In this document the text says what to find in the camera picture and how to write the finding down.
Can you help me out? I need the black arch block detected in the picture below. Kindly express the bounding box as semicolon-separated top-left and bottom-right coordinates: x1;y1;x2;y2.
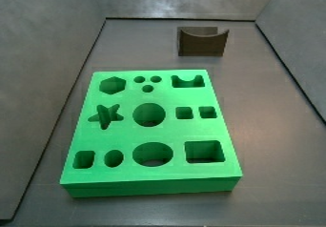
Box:
176;27;229;56

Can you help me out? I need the green shape sorter board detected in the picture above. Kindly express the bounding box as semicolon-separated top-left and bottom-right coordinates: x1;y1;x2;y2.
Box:
60;70;241;197

